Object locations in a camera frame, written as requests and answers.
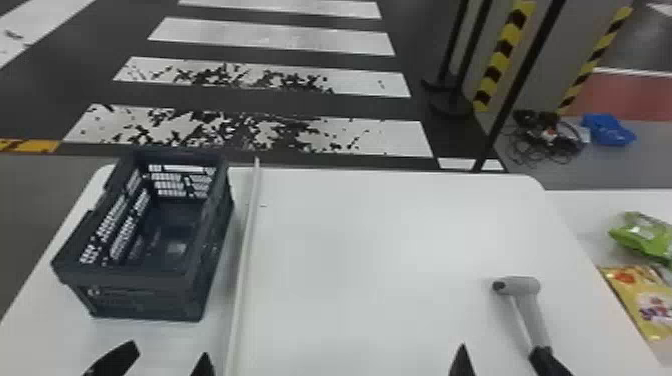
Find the hand scanner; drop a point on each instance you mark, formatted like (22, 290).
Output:
(531, 312)

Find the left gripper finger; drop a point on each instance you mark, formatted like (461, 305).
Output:
(114, 359)
(204, 366)

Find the yellow snack packet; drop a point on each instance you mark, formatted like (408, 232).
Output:
(643, 302)

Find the blue bag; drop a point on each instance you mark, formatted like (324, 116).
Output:
(608, 129)

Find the green snack packet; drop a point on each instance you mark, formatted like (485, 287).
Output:
(643, 236)

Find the yellow black striped post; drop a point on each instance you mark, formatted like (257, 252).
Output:
(592, 58)
(502, 50)

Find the black crate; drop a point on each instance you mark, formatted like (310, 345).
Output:
(204, 236)

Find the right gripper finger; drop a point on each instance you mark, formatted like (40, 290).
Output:
(550, 363)
(462, 365)

